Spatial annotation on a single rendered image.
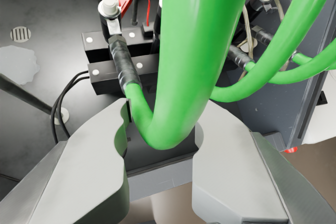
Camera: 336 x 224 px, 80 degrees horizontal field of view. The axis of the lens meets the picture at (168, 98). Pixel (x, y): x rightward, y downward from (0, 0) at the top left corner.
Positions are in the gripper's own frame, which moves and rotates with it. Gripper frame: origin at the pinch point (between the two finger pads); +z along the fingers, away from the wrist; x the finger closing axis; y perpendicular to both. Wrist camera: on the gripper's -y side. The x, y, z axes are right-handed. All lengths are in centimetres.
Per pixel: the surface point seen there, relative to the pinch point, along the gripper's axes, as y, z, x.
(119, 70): 0.4, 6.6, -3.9
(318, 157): 113, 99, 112
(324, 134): 22.3, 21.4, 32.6
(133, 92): 1.0, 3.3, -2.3
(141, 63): 6.1, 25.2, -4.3
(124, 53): -0.4, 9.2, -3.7
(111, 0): -5.0, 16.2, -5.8
